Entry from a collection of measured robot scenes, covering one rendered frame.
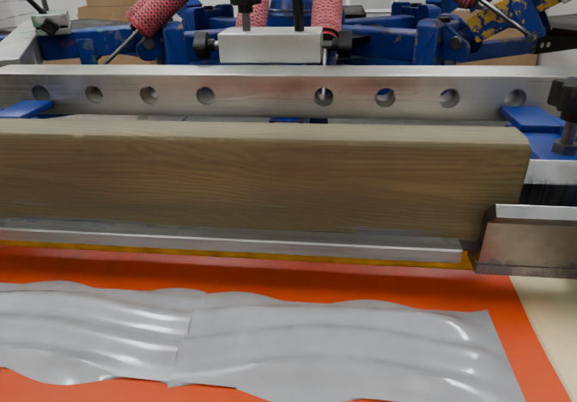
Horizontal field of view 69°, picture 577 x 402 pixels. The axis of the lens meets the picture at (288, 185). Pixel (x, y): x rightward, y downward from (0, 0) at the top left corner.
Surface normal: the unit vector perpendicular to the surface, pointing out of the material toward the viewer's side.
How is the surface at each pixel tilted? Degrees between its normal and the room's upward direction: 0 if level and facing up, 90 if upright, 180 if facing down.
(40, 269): 0
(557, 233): 90
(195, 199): 90
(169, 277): 0
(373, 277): 0
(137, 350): 31
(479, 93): 90
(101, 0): 91
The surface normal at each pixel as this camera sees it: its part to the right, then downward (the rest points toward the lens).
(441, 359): -0.17, -0.58
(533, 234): -0.11, 0.47
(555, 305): -0.02, -0.88
